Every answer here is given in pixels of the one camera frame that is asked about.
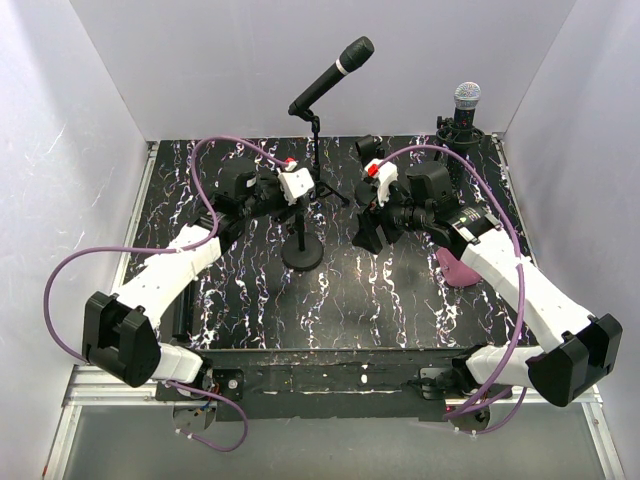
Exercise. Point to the right shock mount stand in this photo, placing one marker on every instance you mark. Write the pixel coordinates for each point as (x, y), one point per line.
(455, 168)

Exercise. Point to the round base stand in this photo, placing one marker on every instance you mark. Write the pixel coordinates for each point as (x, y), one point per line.
(369, 148)
(301, 251)

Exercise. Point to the aluminium frame rail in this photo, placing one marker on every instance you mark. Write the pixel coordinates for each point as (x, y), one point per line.
(574, 350)

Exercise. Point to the silver mesh microphone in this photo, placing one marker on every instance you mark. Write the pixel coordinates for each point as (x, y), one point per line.
(462, 134)
(183, 315)

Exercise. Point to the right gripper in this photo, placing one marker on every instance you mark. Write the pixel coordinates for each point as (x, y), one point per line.
(365, 237)

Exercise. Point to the pink wedge block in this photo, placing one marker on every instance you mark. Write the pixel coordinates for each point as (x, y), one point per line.
(456, 273)

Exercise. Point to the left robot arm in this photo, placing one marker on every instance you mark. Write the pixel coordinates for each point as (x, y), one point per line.
(120, 329)

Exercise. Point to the tall black foam microphone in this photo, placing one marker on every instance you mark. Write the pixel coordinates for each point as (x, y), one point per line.
(353, 57)

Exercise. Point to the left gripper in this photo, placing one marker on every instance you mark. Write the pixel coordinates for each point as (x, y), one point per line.
(285, 209)

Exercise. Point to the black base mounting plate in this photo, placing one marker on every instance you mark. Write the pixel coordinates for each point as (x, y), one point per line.
(336, 383)

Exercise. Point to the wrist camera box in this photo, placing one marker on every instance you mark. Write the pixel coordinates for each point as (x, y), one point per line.
(295, 181)
(383, 174)

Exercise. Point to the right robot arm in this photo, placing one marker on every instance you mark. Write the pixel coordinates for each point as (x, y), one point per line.
(574, 349)

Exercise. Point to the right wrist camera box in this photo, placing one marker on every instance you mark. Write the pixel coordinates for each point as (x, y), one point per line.
(383, 174)

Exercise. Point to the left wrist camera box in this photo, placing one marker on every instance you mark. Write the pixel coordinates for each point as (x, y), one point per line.
(295, 181)

